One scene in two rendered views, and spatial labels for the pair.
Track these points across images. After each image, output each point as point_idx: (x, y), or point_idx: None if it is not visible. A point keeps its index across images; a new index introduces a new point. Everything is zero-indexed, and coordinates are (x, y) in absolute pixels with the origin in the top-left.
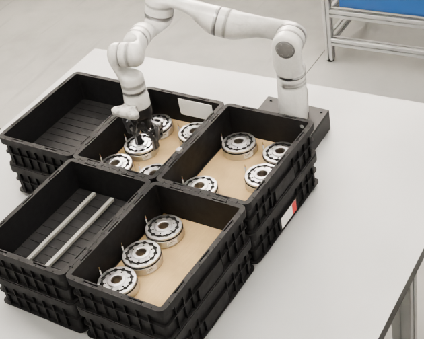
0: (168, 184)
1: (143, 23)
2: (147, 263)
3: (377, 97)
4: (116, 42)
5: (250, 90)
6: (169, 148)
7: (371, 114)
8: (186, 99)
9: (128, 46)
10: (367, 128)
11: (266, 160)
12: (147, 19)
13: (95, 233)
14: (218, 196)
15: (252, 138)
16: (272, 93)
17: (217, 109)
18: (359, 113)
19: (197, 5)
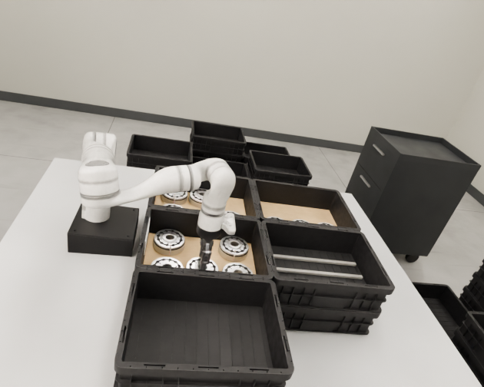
0: (259, 210)
1: (170, 167)
2: (306, 221)
3: (31, 200)
4: (222, 168)
5: (11, 279)
6: (187, 258)
7: (58, 200)
8: (146, 234)
9: (223, 160)
10: (78, 200)
11: (186, 196)
12: (117, 196)
13: (301, 265)
14: (252, 189)
15: (165, 205)
16: (21, 261)
17: (159, 208)
18: (57, 205)
19: (102, 153)
